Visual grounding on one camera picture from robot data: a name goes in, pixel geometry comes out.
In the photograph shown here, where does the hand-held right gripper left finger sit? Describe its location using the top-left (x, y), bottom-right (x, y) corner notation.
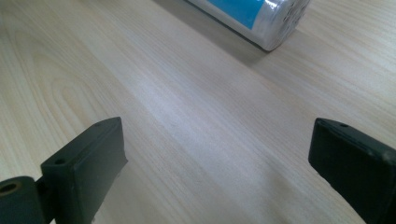
top-left (40, 117), bottom-right (129, 224)

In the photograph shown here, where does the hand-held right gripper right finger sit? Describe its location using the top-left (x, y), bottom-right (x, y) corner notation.
top-left (307, 117), bottom-right (396, 224)

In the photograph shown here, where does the white roll with blue label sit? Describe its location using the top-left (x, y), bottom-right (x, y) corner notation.
top-left (186, 0), bottom-right (312, 52)

